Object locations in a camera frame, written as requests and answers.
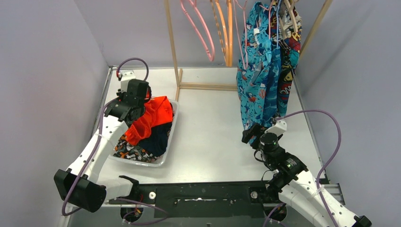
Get dark blue leaf shorts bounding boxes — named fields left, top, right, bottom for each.
left=262, top=34, right=288, bottom=126

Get aluminium rail frame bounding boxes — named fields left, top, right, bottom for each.
left=56, top=66, right=349, bottom=227

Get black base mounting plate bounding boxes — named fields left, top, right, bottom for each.
left=109, top=181, right=279, bottom=218

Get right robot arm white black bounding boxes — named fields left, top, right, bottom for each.
left=242, top=120, right=372, bottom=227

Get blue plastic hanger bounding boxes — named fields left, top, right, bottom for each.
left=275, top=0, right=281, bottom=48

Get navy blue shorts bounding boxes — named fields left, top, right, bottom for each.
left=138, top=122, right=172, bottom=157

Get orange wooden hanger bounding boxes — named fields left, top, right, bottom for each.
left=210, top=0, right=229, bottom=67
left=227, top=0, right=233, bottom=67

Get light blue fish shorts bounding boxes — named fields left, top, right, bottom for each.
left=236, top=1, right=270, bottom=130

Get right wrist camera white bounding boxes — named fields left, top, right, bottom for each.
left=265, top=120, right=288, bottom=136

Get white plastic perforated basket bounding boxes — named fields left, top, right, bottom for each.
left=108, top=99, right=179, bottom=168

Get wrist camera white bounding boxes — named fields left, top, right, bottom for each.
left=265, top=120, right=288, bottom=136
left=119, top=70, right=136, bottom=92

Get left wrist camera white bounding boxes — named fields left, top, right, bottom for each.
left=119, top=70, right=136, bottom=92

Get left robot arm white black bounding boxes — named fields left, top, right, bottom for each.
left=54, top=79, right=151, bottom=217

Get wooden clothes rack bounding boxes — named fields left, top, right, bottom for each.
left=164, top=0, right=335, bottom=103

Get light wooden hanger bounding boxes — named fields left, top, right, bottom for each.
left=284, top=0, right=299, bottom=33

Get orange camouflage shorts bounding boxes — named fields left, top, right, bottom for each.
left=112, top=135, right=159, bottom=163

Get bright orange shorts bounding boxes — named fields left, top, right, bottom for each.
left=124, top=96, right=173, bottom=145

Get comic print shorts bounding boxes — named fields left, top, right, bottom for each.
left=272, top=1, right=302, bottom=104

